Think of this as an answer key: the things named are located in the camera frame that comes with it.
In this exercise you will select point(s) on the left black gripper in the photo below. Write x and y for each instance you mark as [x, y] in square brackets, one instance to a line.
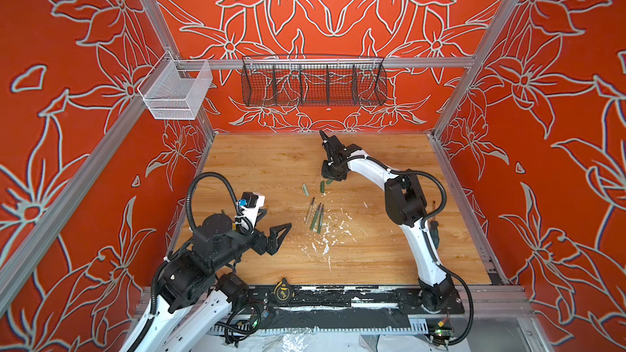
[273, 241]

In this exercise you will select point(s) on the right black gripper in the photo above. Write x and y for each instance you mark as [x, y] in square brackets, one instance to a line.
[324, 173]

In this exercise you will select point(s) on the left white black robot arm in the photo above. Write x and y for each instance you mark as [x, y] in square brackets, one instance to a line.
[188, 296]

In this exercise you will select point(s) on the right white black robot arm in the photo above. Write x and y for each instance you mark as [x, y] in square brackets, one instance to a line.
[406, 206]

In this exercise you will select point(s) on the grey green pen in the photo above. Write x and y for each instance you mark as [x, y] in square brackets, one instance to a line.
[310, 210]

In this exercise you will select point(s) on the dark green pen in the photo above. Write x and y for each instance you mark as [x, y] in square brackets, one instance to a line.
[320, 219]

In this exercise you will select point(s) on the yellow black tape measure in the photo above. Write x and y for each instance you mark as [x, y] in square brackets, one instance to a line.
[283, 292]

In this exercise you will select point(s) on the small circuit board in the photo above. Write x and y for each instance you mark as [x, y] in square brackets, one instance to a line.
[441, 332]

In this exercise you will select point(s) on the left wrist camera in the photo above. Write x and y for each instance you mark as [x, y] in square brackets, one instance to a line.
[247, 207]

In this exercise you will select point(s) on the black wire basket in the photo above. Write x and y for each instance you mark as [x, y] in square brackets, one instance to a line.
[298, 80]

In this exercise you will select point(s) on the green handled screwdriver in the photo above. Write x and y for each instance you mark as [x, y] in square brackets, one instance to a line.
[434, 233]

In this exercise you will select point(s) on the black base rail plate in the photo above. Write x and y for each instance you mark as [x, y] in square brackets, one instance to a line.
[407, 300]

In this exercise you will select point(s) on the white wire basket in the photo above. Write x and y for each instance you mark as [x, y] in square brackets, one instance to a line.
[176, 89]

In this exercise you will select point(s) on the white slotted cable duct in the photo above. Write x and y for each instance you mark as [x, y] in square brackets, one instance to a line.
[416, 327]

